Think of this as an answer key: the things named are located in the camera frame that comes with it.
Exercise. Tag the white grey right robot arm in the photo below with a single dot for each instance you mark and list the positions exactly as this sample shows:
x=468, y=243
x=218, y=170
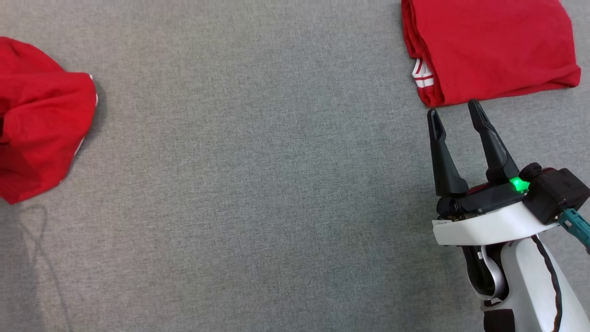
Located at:
x=525, y=286

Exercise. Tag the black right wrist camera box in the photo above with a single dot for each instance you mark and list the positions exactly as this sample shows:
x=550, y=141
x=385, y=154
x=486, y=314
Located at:
x=557, y=191

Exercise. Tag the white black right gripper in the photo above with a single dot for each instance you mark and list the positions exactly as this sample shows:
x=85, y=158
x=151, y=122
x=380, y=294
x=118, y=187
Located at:
x=488, y=226

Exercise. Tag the red white basketball jersey shirt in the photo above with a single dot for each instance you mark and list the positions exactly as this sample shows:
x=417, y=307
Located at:
x=498, y=46

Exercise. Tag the red shorts with white trim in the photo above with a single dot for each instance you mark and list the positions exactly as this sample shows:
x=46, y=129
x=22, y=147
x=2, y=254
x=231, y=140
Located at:
x=41, y=120

